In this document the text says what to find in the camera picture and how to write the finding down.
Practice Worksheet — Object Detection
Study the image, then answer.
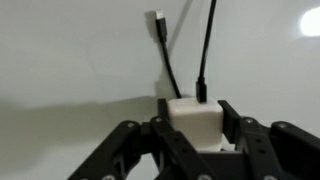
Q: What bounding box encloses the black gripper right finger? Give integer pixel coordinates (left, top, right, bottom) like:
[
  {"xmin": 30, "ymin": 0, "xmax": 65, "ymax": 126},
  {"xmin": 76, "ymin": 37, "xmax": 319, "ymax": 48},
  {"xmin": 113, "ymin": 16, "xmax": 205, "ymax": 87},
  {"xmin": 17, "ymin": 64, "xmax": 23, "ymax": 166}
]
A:
[{"xmin": 218, "ymin": 100, "xmax": 320, "ymax": 180}]

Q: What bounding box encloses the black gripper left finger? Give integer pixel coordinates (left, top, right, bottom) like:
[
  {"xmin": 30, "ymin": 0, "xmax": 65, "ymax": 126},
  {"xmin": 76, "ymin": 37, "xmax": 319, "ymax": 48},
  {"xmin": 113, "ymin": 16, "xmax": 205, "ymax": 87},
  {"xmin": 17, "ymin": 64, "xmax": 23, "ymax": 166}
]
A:
[{"xmin": 67, "ymin": 99, "xmax": 218, "ymax": 180}]

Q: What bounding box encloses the white charger adapter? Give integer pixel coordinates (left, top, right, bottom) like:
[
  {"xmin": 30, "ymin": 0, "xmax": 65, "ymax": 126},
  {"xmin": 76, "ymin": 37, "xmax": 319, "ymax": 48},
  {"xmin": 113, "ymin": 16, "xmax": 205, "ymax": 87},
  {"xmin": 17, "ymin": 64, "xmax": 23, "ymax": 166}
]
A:
[{"xmin": 168, "ymin": 98, "xmax": 223, "ymax": 153}]

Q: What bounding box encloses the black charging cable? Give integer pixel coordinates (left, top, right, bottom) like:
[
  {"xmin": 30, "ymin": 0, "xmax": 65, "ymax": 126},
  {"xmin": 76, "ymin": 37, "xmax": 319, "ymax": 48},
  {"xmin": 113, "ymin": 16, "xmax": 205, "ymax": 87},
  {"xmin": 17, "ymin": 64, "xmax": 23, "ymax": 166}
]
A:
[{"xmin": 154, "ymin": 0, "xmax": 218, "ymax": 104}]

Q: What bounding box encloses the white board mat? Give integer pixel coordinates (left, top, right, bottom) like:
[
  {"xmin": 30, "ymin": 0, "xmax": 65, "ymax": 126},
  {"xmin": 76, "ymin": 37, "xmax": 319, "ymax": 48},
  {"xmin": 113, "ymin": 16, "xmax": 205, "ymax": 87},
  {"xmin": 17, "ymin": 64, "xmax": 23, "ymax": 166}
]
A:
[{"xmin": 0, "ymin": 0, "xmax": 320, "ymax": 180}]

